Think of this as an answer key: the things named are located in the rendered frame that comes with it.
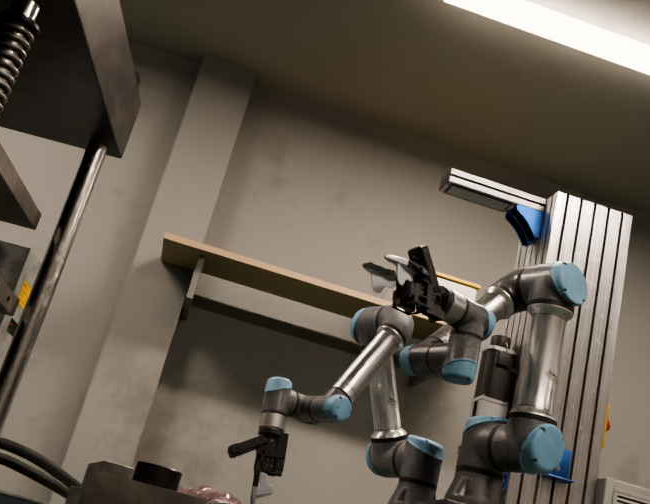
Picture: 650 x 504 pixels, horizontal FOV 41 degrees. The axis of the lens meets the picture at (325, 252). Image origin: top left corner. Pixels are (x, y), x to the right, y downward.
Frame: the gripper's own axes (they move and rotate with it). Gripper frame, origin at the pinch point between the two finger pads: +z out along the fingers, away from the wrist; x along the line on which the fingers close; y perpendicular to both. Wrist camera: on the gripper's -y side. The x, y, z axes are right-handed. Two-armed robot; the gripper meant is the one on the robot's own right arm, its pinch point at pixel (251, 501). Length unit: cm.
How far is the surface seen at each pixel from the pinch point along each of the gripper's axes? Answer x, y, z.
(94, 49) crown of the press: -71, -56, -87
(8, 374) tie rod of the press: -16, -69, -19
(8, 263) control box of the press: -8, -81, -53
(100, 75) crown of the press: -60, -56, -87
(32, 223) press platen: -25, -72, -59
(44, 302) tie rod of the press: -17, -65, -40
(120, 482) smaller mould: -96, -22, 17
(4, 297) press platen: -30, -72, -35
